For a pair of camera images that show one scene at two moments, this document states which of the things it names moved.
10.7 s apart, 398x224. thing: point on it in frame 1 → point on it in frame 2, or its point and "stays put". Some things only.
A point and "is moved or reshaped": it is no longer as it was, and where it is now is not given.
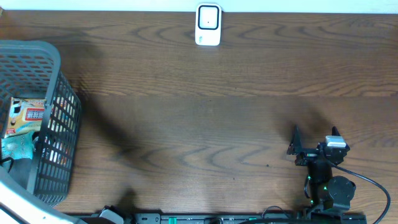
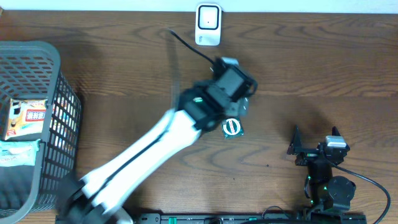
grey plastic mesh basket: (31, 70) stays put
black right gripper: (296, 147) stays put
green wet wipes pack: (17, 147) is moved or reshaped
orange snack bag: (25, 115) stays put
